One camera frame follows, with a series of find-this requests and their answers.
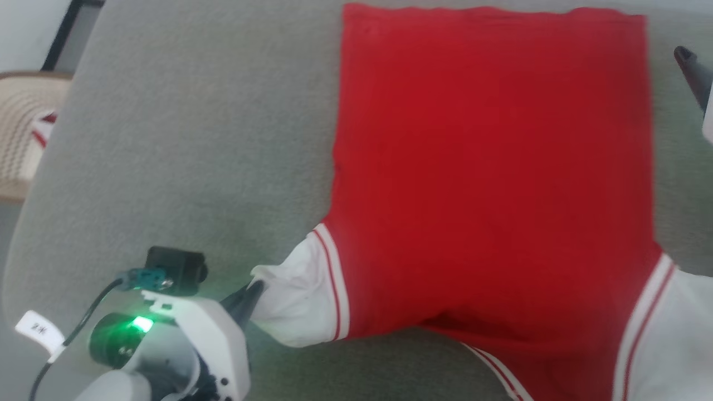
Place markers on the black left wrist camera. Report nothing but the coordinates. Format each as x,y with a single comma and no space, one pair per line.
178,267

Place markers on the teal left camera connector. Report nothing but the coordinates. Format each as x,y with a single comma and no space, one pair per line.
147,278

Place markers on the white cloth with red stripes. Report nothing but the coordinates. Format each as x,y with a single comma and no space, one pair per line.
43,125

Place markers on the beige wicker laundry basket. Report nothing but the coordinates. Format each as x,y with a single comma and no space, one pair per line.
19,133

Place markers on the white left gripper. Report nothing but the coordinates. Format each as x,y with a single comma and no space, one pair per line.
220,345

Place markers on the red and white shirt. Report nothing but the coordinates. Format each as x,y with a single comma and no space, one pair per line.
490,167

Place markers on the grey fabric sofa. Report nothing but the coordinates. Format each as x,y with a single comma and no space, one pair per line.
195,139

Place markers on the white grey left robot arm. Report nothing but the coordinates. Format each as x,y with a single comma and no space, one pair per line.
122,345

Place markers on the black door frame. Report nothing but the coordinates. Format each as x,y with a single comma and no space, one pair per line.
69,33

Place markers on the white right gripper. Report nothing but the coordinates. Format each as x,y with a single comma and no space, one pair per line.
708,117

